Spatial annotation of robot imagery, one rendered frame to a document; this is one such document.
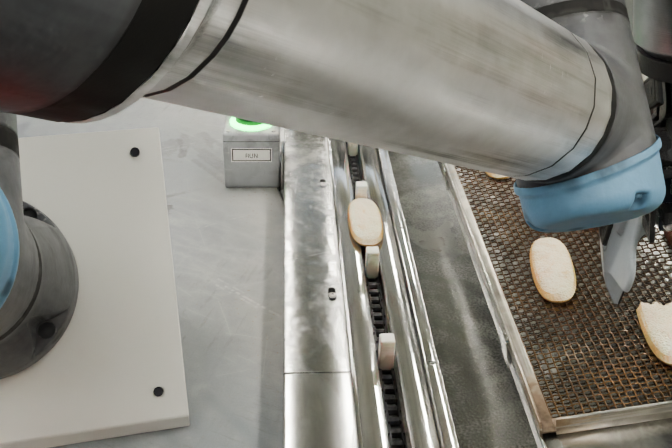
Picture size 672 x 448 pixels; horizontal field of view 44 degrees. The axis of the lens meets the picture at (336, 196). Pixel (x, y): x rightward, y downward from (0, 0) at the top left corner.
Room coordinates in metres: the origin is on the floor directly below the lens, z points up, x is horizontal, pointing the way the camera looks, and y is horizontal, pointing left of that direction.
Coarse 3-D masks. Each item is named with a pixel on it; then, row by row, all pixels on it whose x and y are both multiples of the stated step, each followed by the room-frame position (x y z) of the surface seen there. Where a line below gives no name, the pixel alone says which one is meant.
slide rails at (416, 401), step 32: (352, 192) 0.86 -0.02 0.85; (384, 192) 0.87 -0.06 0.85; (384, 224) 0.79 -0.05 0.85; (352, 256) 0.73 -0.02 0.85; (384, 256) 0.73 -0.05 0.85; (352, 288) 0.67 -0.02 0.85; (384, 288) 0.67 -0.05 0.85; (352, 320) 0.62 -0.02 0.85; (416, 352) 0.58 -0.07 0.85; (416, 384) 0.53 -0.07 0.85; (384, 416) 0.50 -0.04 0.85; (416, 416) 0.50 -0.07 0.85
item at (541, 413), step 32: (512, 192) 0.79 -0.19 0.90; (480, 256) 0.66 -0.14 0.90; (640, 256) 0.65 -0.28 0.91; (640, 288) 0.60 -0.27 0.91; (512, 320) 0.57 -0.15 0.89; (544, 320) 0.57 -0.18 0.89; (512, 352) 0.52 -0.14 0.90; (544, 416) 0.46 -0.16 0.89; (576, 416) 0.44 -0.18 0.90; (608, 416) 0.45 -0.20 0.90; (640, 416) 0.45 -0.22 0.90
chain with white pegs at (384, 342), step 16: (352, 144) 0.98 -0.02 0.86; (352, 160) 0.97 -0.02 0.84; (352, 176) 0.92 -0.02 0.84; (368, 256) 0.70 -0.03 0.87; (368, 272) 0.70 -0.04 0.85; (368, 288) 0.68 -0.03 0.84; (384, 320) 0.63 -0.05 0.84; (384, 336) 0.57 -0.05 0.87; (384, 352) 0.56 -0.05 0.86; (384, 368) 0.56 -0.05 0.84; (384, 400) 0.52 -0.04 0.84; (400, 416) 0.51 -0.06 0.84; (400, 432) 0.49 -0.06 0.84
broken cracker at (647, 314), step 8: (640, 304) 0.57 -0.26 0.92; (648, 304) 0.56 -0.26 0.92; (656, 304) 0.56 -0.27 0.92; (640, 312) 0.56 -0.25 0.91; (648, 312) 0.55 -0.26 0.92; (656, 312) 0.55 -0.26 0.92; (664, 312) 0.55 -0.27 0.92; (640, 320) 0.55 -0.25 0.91; (648, 320) 0.54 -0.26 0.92; (656, 320) 0.54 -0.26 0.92; (664, 320) 0.54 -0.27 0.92; (648, 328) 0.53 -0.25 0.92; (656, 328) 0.53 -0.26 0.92; (664, 328) 0.53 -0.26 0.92; (648, 336) 0.53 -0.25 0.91; (656, 336) 0.52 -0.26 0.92; (664, 336) 0.52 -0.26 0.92; (648, 344) 0.52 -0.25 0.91; (656, 344) 0.52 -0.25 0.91; (664, 344) 0.51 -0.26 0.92; (656, 352) 0.51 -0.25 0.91; (664, 352) 0.51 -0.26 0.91; (664, 360) 0.50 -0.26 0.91
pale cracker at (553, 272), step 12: (540, 240) 0.68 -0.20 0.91; (552, 240) 0.68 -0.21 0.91; (540, 252) 0.65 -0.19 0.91; (552, 252) 0.65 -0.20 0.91; (564, 252) 0.65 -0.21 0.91; (540, 264) 0.64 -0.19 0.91; (552, 264) 0.63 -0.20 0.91; (564, 264) 0.63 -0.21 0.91; (540, 276) 0.62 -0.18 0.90; (552, 276) 0.61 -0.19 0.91; (564, 276) 0.61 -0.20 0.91; (540, 288) 0.61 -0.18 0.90; (552, 288) 0.60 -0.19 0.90; (564, 288) 0.60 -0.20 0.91; (552, 300) 0.59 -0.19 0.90; (564, 300) 0.59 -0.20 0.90
